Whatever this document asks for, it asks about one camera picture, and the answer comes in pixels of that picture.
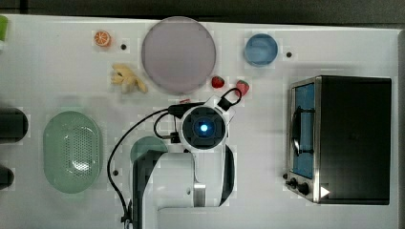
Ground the green oval strainer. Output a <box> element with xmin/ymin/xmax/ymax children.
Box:
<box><xmin>43</xmin><ymin>111</ymin><xmax>102</xmax><ymax>194</ymax></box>

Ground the silver black toaster oven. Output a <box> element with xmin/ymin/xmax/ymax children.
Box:
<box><xmin>283</xmin><ymin>75</ymin><xmax>392</xmax><ymax>205</ymax></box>

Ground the orange slice toy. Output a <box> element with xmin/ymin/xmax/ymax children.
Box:
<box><xmin>94</xmin><ymin>31</ymin><xmax>112</xmax><ymax>47</ymax></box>

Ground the pink red strawberry toy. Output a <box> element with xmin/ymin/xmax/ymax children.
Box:
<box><xmin>236</xmin><ymin>80</ymin><xmax>249</xmax><ymax>96</ymax></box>

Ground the lilac round plate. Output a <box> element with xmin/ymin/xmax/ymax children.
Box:
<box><xmin>141</xmin><ymin>16</ymin><xmax>216</xmax><ymax>94</ymax></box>

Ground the black round pan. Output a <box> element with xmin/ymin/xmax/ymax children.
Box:
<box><xmin>0</xmin><ymin>108</ymin><xmax>29</xmax><ymax>144</ymax></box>
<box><xmin>0</xmin><ymin>165</ymin><xmax>14</xmax><ymax>190</ymax></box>

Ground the dark red strawberry toy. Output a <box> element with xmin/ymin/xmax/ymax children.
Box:
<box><xmin>211</xmin><ymin>76</ymin><xmax>224</xmax><ymax>89</ymax></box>

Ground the yellow plush banana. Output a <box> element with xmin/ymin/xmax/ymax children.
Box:
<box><xmin>111</xmin><ymin>64</ymin><xmax>148</xmax><ymax>94</ymax></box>

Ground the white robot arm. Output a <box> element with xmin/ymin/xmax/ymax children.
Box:
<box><xmin>132</xmin><ymin>103</ymin><xmax>235</xmax><ymax>229</ymax></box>

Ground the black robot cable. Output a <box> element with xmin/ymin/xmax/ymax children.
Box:
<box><xmin>106</xmin><ymin>87</ymin><xmax>243</xmax><ymax>229</ymax></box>

